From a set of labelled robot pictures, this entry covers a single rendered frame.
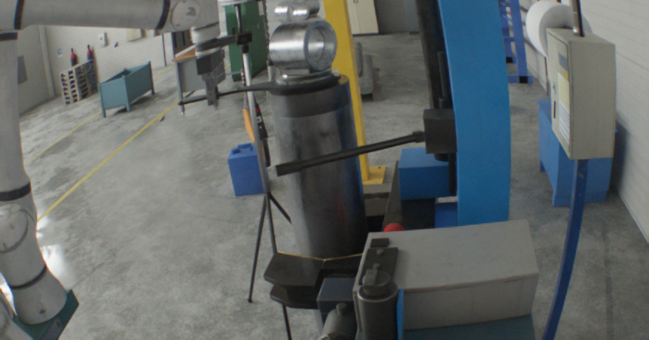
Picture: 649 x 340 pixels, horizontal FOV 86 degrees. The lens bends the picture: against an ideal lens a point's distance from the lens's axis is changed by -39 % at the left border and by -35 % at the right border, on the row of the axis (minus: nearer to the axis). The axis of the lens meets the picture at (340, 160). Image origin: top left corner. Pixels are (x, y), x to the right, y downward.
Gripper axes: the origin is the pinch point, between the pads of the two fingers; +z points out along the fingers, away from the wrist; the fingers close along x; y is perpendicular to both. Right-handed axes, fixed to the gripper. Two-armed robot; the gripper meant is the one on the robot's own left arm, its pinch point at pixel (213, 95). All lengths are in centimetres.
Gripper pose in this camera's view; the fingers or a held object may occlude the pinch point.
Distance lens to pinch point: 143.4
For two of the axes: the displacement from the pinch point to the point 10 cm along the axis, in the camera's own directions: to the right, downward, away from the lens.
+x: 0.4, 3.8, -9.3
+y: -9.9, 1.3, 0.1
